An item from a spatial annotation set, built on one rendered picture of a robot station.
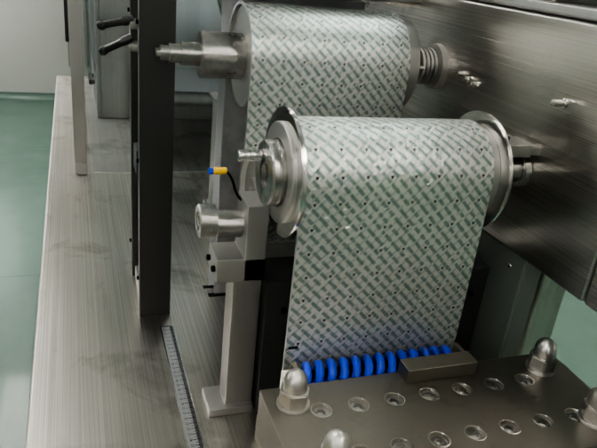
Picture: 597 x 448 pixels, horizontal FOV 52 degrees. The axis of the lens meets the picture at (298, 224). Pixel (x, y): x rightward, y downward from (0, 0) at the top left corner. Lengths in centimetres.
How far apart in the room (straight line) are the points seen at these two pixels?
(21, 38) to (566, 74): 568
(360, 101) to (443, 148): 22
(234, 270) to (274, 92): 26
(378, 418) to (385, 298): 14
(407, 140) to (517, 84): 22
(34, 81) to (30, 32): 43
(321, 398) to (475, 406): 18
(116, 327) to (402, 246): 52
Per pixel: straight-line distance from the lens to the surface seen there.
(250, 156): 69
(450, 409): 74
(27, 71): 626
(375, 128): 70
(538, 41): 85
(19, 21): 619
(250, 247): 74
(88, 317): 108
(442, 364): 78
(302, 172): 63
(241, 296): 78
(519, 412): 77
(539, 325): 114
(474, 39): 96
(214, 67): 88
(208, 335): 102
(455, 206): 74
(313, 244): 68
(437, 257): 76
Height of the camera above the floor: 148
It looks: 24 degrees down
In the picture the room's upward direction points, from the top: 6 degrees clockwise
